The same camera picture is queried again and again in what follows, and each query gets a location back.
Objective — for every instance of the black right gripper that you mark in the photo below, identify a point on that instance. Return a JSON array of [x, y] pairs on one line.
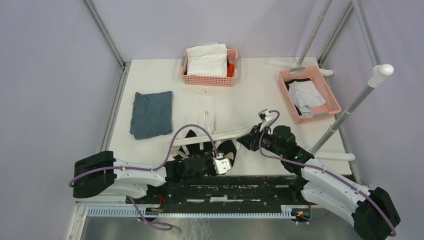
[[250, 141]]

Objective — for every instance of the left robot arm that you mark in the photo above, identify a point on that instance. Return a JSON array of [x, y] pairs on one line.
[[102, 173]]

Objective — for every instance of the white clip hanger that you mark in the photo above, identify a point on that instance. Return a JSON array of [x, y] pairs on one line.
[[216, 136]]

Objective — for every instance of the folded blue-grey cloth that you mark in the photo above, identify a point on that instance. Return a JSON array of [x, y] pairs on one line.
[[151, 115]]

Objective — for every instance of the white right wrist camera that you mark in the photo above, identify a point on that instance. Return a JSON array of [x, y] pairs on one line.
[[267, 118]]

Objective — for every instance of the white crumpled cloth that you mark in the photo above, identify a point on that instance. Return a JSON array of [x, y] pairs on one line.
[[207, 60]]

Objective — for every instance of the metal drying rack stand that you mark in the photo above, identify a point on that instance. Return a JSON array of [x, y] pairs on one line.
[[380, 71]]

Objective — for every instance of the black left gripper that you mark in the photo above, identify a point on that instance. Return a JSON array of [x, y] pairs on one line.
[[210, 157]]

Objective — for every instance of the pink basket with white cloth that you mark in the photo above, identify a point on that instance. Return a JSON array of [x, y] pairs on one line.
[[232, 58]]

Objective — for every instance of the black underwear beige waistband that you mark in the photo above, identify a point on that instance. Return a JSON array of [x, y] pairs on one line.
[[227, 147]]

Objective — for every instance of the pink basket with underwear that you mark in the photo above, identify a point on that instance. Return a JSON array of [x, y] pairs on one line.
[[313, 73]]

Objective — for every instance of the small white loose clip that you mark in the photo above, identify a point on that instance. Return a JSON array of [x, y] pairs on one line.
[[205, 93]]

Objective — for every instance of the light grey underwear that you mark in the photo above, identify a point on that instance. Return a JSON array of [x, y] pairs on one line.
[[305, 96]]

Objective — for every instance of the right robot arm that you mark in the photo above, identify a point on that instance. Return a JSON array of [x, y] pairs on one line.
[[371, 212]]

